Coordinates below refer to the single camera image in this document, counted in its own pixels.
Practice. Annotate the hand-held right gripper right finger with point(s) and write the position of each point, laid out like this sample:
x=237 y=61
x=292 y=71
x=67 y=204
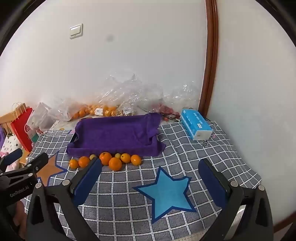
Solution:
x=212 y=185

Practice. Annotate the clear plastic bag of oranges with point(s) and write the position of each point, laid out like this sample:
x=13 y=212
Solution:
x=69 y=109

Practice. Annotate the purple fluffy cloth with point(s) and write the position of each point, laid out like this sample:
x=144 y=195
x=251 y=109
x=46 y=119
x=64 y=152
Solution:
x=1 y=138

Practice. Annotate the small orange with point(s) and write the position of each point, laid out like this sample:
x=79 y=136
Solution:
x=84 y=161
x=136 y=160
x=125 y=157
x=74 y=163

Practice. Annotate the grey checked blanket with stars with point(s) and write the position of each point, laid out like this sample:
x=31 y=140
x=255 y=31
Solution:
x=129 y=208

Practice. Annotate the blue tissue pack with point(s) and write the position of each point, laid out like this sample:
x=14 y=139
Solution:
x=195 y=125

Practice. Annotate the pile of red cherry tomatoes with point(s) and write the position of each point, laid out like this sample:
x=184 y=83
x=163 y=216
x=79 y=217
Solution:
x=166 y=110

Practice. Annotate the white dotted cloth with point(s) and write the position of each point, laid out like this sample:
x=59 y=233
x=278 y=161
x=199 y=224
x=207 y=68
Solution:
x=9 y=143

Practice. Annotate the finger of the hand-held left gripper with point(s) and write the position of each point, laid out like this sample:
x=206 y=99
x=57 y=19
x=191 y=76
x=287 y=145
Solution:
x=13 y=155
x=37 y=162

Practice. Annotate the small yellow-green fruit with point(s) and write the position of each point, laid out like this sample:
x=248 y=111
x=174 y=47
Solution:
x=93 y=157
x=118 y=155

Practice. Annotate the person's left hand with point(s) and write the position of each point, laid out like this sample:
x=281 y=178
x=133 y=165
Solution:
x=20 y=215

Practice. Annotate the large crumpled clear plastic bag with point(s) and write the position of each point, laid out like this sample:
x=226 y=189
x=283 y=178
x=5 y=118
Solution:
x=175 y=95

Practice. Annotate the clear bag with golden contents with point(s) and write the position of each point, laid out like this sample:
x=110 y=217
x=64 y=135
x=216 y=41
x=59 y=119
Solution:
x=126 y=111

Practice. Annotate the brown wooden door frame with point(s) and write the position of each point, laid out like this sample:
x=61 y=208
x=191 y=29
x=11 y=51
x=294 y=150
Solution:
x=211 y=58

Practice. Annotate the purple towel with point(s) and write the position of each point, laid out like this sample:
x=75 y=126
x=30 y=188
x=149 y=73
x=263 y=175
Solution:
x=115 y=136

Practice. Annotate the white plastic bag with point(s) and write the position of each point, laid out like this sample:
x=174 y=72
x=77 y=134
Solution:
x=40 y=115

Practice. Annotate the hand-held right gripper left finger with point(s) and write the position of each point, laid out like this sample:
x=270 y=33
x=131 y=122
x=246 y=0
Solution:
x=89 y=180

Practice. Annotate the white light switch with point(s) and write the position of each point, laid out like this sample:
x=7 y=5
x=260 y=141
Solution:
x=76 y=31

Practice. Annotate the large orange with green stem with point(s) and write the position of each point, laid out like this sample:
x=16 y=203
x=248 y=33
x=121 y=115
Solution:
x=105 y=158

